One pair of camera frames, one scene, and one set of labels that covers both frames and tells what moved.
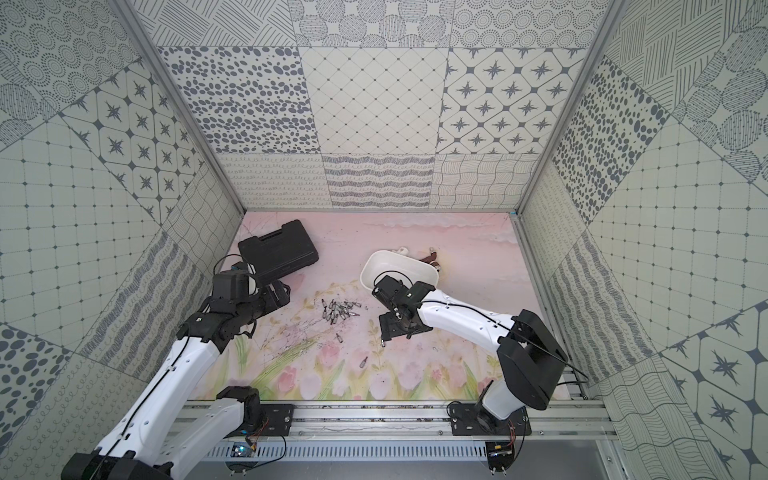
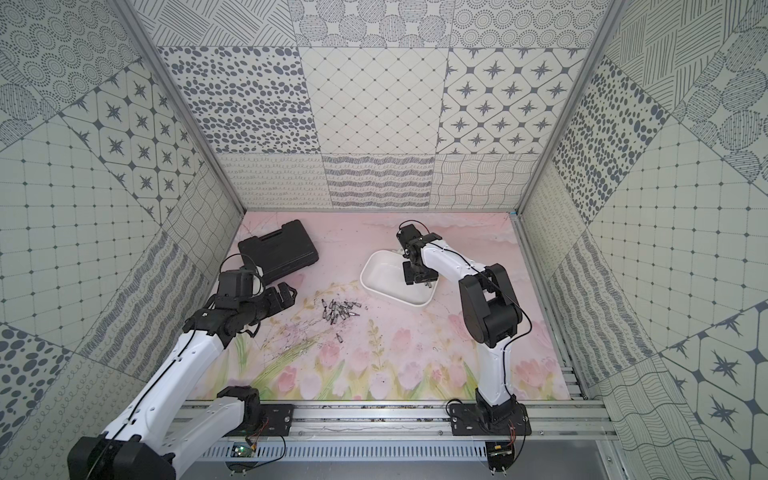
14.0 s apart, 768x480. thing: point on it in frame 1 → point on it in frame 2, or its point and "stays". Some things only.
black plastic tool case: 282,253 stays
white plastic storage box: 378,263 stays
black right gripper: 388,329 → 407,272
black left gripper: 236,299 stays
